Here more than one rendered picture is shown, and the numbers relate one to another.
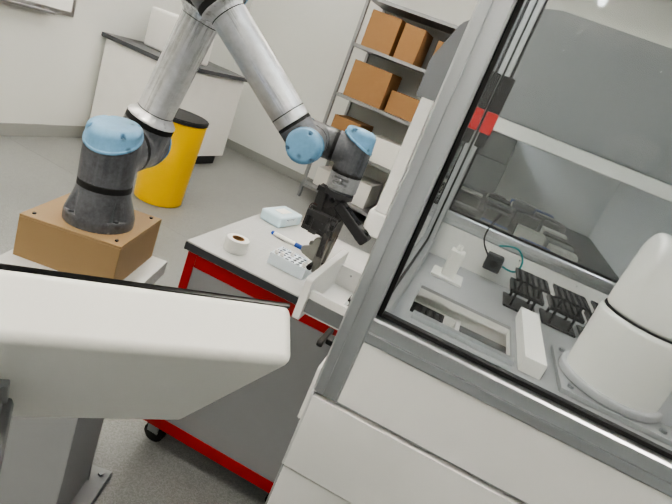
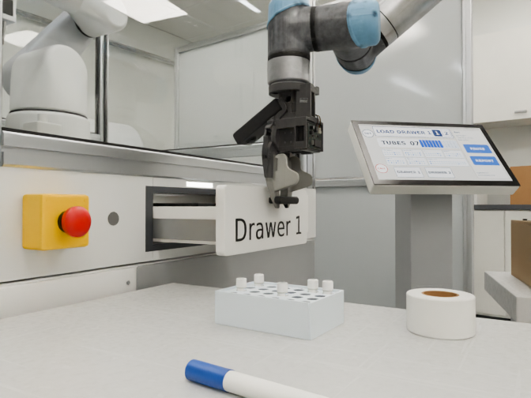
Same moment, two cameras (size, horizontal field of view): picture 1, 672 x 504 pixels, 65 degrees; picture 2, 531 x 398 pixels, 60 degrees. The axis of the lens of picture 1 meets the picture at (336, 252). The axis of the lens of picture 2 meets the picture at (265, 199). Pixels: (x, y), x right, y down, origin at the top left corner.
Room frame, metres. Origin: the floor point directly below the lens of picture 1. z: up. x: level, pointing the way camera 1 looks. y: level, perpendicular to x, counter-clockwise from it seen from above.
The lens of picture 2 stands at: (2.02, 0.28, 0.90)
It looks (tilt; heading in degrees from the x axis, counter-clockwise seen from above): 1 degrees up; 200
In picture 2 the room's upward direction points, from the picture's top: straight up
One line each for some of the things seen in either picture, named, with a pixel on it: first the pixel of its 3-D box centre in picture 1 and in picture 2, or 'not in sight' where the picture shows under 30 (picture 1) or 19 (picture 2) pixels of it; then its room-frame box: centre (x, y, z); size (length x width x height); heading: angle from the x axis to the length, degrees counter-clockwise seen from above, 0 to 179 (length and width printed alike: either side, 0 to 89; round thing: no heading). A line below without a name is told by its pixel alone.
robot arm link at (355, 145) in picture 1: (353, 151); (290, 31); (1.25, 0.05, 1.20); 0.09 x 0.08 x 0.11; 92
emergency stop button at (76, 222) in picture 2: not in sight; (73, 221); (1.54, -0.16, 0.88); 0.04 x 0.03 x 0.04; 169
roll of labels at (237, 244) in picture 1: (236, 244); (440, 312); (1.49, 0.29, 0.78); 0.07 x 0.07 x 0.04
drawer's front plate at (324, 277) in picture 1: (322, 281); (268, 218); (1.24, 0.00, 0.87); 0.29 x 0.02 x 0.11; 169
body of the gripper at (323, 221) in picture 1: (328, 212); (292, 121); (1.25, 0.05, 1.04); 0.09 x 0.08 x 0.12; 79
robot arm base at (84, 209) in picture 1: (102, 200); not in sight; (1.10, 0.53, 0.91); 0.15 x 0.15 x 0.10
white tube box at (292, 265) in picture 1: (291, 262); (279, 306); (1.51, 0.11, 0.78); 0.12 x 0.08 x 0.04; 77
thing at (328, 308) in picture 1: (396, 321); (179, 221); (1.20, -0.20, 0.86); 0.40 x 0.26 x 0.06; 79
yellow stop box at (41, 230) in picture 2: not in sight; (58, 221); (1.54, -0.19, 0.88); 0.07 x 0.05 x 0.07; 169
